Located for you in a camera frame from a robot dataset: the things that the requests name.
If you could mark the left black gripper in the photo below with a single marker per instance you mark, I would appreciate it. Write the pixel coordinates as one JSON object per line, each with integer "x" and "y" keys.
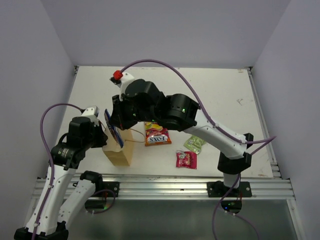
{"x": 103, "y": 136}

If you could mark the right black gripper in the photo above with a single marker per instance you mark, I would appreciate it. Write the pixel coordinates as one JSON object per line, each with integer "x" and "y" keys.
{"x": 117, "y": 115}

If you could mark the blue snack packet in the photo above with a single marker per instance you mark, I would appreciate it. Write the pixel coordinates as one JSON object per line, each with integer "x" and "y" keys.
{"x": 113, "y": 130}

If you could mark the orange fruit candy packet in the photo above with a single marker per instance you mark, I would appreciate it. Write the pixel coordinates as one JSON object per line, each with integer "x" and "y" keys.
{"x": 156, "y": 134}

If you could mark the brown paper bag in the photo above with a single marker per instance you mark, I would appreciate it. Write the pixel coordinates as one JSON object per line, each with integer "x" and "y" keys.
{"x": 121, "y": 156}

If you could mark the green snack packet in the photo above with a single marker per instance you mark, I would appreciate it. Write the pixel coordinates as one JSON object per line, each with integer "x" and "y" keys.
{"x": 194, "y": 144}

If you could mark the pink snack packet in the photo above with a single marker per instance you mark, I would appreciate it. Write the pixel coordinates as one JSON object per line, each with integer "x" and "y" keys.
{"x": 186, "y": 159}

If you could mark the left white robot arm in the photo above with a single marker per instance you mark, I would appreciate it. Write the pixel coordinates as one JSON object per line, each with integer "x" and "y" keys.
{"x": 53, "y": 214}

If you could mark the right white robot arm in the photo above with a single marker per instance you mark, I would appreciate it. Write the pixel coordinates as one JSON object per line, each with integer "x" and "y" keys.
{"x": 181, "y": 113}

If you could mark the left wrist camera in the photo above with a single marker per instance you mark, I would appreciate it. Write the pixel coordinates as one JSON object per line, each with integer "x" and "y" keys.
{"x": 92, "y": 113}

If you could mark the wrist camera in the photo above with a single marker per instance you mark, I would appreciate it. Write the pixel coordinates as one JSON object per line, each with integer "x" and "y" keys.
{"x": 92, "y": 113}
{"x": 122, "y": 80}

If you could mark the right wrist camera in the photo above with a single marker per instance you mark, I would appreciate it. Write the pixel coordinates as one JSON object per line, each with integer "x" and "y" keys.
{"x": 122, "y": 80}

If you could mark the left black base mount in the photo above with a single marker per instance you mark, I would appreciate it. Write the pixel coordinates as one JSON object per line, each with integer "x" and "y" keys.
{"x": 113, "y": 186}

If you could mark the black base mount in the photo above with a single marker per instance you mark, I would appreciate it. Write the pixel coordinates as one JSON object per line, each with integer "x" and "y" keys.
{"x": 217, "y": 189}
{"x": 113, "y": 186}

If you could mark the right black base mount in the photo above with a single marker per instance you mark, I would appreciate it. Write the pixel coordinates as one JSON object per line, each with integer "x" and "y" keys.
{"x": 217, "y": 189}

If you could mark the aluminium frame rail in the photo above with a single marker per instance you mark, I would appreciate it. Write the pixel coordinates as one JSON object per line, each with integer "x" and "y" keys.
{"x": 144, "y": 187}

